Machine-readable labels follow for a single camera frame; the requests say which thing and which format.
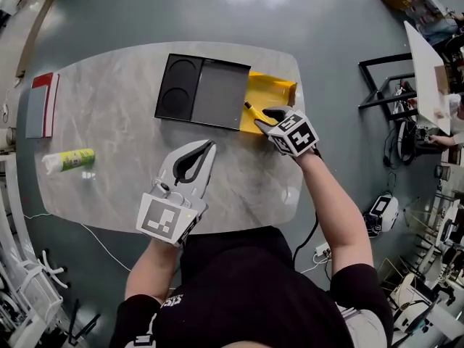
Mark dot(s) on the red and grey book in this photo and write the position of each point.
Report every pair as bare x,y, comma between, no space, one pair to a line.
38,107

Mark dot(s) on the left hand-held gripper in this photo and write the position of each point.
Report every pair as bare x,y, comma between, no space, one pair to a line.
163,216

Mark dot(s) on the white table with black legs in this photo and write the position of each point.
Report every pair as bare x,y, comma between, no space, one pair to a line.
426,74

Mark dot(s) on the person's black shirt torso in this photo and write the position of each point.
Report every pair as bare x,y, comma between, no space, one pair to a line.
235,285

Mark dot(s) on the white mesh chair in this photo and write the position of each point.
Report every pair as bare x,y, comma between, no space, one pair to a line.
32,288

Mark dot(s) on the white rounded floor device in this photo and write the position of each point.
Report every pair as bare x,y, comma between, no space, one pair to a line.
382,212

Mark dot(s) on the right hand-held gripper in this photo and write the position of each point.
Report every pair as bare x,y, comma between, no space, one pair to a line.
297,136

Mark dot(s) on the person's right leg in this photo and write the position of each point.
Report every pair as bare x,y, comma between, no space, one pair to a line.
366,328

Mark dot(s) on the white power strip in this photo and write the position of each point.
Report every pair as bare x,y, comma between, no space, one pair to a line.
322,249

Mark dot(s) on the person's right forearm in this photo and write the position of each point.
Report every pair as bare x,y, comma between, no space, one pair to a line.
337,212

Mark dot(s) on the black divided tray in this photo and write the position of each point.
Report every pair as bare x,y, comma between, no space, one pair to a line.
217,93

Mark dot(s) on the person's left forearm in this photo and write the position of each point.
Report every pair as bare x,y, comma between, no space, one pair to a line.
152,270

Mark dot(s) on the small cardboard box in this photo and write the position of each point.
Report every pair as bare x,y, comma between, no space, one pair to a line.
441,80

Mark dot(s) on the green label plastic bottle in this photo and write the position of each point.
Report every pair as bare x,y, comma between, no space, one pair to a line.
72,158

